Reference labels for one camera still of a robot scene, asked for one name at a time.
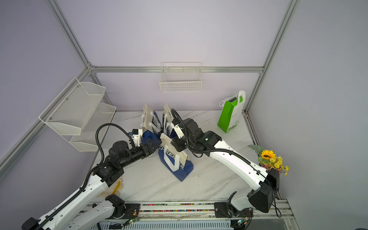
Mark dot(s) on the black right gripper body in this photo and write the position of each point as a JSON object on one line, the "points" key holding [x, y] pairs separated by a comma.
{"points": [[183, 144]]}

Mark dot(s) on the white mesh two-tier shelf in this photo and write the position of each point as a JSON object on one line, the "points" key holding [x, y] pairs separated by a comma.
{"points": [[77, 113]]}

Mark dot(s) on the blue beige bag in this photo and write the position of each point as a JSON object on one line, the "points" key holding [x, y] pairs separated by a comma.
{"points": [[150, 125], [168, 126], [178, 163]]}

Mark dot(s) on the aluminium frame profiles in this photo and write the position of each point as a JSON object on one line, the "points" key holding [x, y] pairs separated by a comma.
{"points": [[18, 150]]}

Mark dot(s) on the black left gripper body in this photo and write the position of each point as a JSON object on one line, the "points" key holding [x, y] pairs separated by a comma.
{"points": [[146, 153]]}

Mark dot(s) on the yellow dotted work gloves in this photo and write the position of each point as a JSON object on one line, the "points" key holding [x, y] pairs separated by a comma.
{"points": [[115, 188]]}

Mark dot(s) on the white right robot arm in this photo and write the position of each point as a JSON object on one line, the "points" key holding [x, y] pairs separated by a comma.
{"points": [[263, 184]]}

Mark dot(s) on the white wire wall basket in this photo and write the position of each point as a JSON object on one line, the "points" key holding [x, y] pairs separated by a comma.
{"points": [[181, 77]]}

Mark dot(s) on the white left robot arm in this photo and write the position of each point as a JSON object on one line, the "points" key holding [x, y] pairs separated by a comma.
{"points": [[103, 175]]}

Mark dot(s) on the green white takeout bag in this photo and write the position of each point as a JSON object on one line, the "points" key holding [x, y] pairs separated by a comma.
{"points": [[231, 111]]}

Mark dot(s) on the sunflower bouquet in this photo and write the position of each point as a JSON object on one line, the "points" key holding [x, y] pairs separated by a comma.
{"points": [[269, 160]]}

